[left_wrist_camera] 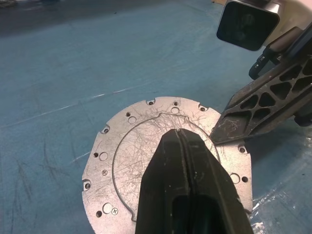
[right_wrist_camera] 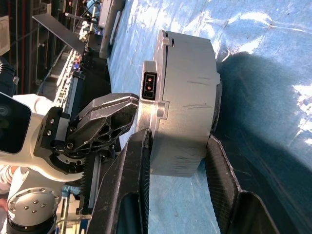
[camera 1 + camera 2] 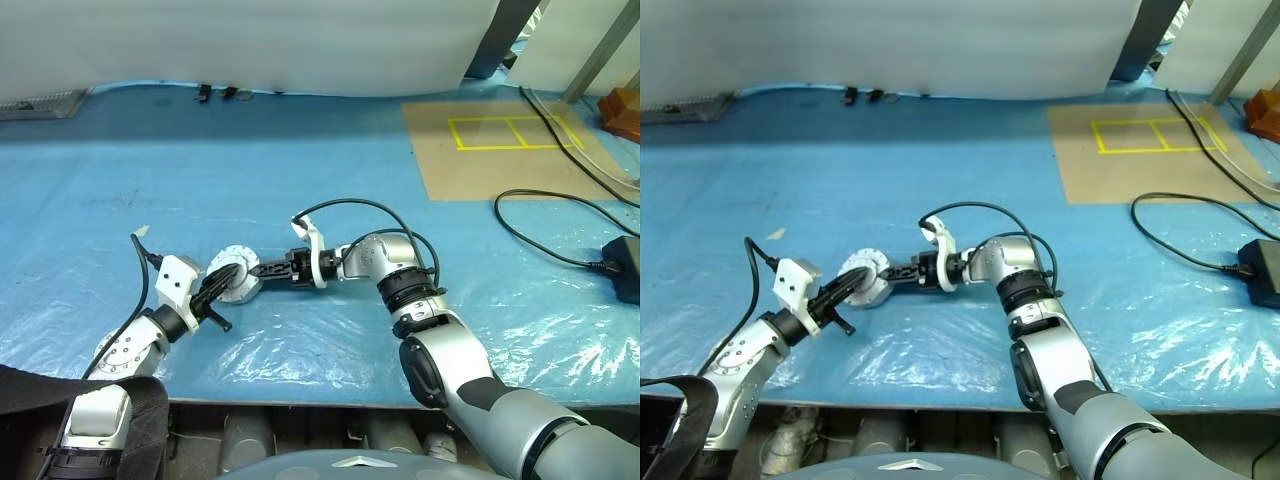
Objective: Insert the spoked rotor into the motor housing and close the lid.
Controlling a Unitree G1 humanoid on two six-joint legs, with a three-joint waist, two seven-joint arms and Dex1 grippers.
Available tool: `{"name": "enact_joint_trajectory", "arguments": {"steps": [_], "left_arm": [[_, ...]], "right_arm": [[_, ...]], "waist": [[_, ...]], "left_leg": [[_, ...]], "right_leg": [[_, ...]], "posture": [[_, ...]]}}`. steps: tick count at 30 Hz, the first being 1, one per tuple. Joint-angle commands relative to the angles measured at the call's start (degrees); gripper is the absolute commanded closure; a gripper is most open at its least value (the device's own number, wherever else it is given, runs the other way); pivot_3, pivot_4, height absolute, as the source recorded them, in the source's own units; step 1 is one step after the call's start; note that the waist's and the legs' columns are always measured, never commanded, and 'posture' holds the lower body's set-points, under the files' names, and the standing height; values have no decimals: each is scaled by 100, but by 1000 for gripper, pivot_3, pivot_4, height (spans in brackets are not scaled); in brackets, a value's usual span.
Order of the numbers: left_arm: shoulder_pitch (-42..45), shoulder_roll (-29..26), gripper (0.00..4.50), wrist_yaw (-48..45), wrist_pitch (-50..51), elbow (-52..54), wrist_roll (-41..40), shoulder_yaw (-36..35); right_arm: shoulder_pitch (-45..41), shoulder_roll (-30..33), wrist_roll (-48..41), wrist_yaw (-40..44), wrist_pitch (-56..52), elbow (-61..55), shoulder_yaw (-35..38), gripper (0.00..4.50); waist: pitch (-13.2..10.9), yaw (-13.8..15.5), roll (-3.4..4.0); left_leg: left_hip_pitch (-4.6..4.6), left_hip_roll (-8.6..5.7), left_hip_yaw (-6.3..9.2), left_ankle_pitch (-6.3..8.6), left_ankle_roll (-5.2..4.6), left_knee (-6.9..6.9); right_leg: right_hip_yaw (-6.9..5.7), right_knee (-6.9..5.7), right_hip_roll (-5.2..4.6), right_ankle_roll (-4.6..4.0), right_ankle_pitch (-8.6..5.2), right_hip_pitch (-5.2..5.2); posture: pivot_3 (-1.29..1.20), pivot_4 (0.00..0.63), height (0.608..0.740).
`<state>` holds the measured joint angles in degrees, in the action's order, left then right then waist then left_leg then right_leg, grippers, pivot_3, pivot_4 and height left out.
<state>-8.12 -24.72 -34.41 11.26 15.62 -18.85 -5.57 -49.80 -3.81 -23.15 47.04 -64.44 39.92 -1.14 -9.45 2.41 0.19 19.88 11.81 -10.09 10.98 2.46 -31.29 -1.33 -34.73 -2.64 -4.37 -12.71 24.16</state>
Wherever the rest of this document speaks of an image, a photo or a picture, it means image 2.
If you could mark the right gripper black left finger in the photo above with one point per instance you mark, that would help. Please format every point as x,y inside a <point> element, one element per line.
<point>126,182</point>

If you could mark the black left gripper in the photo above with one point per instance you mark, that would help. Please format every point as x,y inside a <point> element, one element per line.
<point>54,131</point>

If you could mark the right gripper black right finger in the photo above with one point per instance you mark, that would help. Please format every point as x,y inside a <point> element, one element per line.
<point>226,192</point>

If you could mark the grey round motor housing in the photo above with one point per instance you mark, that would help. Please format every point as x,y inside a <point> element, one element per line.
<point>187,109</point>

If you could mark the grey flat tray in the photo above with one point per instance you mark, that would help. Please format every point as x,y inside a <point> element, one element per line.
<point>108,26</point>

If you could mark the dark flat panel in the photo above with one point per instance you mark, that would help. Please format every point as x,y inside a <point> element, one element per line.
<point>58,30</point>

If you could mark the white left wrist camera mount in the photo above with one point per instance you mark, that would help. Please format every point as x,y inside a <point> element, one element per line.
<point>36,136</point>

